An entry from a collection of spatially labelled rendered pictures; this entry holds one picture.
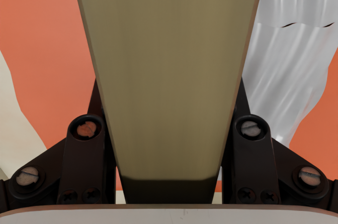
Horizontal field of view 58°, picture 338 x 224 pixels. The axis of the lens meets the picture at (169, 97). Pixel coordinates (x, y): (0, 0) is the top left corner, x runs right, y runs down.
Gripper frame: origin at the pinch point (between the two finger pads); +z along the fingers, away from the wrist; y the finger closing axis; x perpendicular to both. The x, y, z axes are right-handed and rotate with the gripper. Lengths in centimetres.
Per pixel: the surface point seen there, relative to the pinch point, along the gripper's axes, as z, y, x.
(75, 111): 6.0, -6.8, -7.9
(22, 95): 6.0, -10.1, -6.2
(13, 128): 6.0, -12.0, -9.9
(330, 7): 5.4, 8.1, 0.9
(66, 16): 6.0, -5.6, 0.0
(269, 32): 5.4, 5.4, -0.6
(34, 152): 6.0, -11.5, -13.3
